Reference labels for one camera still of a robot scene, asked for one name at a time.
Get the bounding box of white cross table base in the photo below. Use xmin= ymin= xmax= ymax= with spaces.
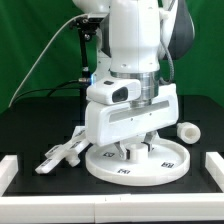
xmin=35 ymin=126 xmax=90 ymax=174

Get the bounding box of white front fence bar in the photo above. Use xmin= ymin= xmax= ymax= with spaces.
xmin=0 ymin=193 xmax=224 ymax=224

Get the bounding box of white camera cable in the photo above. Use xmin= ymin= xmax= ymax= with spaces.
xmin=8 ymin=13 xmax=88 ymax=107

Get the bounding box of white fence bar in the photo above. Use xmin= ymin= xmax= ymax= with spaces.
xmin=0 ymin=193 xmax=224 ymax=224
xmin=0 ymin=155 xmax=18 ymax=197
xmin=205 ymin=152 xmax=224 ymax=193

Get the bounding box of black camera on stand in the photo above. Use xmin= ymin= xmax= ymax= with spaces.
xmin=69 ymin=14 xmax=103 ymax=96

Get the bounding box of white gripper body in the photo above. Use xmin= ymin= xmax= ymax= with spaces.
xmin=85 ymin=84 xmax=179 ymax=146

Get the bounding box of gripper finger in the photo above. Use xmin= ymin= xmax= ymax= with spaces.
xmin=114 ymin=141 xmax=127 ymax=160
xmin=143 ymin=131 xmax=157 ymax=151

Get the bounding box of green backdrop curtain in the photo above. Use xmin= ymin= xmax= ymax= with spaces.
xmin=0 ymin=0 xmax=224 ymax=112

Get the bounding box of black cable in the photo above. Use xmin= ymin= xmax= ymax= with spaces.
xmin=13 ymin=79 xmax=88 ymax=103

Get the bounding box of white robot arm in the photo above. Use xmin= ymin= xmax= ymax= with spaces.
xmin=72 ymin=0 xmax=195 ymax=159

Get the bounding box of white right fence bar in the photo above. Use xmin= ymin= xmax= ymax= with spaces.
xmin=205 ymin=152 xmax=224 ymax=193

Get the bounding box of white round table top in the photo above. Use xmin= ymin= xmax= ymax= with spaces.
xmin=86 ymin=137 xmax=190 ymax=186

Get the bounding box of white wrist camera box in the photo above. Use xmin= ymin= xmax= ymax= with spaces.
xmin=87 ymin=78 xmax=141 ymax=105

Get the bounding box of white left fence bar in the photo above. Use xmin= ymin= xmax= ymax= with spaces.
xmin=0 ymin=155 xmax=18 ymax=197

